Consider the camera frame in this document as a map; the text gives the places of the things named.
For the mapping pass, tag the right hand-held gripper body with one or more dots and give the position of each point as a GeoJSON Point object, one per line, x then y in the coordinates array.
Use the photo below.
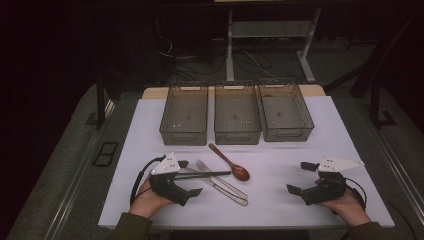
{"type": "Point", "coordinates": [328, 188]}

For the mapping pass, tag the white metal desk frame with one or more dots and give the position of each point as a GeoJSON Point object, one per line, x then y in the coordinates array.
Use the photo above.
{"type": "Point", "coordinates": [270, 29]}

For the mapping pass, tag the white table mat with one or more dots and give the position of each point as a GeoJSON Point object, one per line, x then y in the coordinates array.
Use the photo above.
{"type": "Point", "coordinates": [266, 213]}

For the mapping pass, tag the metal floor rail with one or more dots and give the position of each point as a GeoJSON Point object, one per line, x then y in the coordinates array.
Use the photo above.
{"type": "Point", "coordinates": [400, 173]}
{"type": "Point", "coordinates": [70, 196]}

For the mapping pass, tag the person's right hand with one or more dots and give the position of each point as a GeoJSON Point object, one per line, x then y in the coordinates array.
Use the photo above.
{"type": "Point", "coordinates": [350, 210]}

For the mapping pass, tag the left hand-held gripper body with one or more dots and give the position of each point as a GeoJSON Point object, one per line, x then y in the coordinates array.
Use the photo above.
{"type": "Point", "coordinates": [166, 188]}

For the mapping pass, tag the person's left hand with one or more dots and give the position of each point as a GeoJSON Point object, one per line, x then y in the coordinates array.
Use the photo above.
{"type": "Point", "coordinates": [146, 203]}

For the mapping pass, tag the black metal stand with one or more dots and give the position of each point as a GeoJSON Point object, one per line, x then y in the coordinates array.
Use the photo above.
{"type": "Point", "coordinates": [375, 103]}

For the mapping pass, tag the metal knife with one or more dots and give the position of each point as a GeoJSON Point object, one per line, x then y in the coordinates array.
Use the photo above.
{"type": "Point", "coordinates": [220, 189]}

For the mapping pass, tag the clear brown plastic bin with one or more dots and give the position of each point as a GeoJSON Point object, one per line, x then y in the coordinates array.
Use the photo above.
{"type": "Point", "coordinates": [285, 111]}
{"type": "Point", "coordinates": [184, 113]}
{"type": "Point", "coordinates": [237, 113]}

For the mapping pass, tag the brown wooden spoon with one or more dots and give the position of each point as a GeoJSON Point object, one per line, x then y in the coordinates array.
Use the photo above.
{"type": "Point", "coordinates": [240, 172]}

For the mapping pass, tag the metal fork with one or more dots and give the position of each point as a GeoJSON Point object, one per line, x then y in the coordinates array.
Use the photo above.
{"type": "Point", "coordinates": [203, 165]}

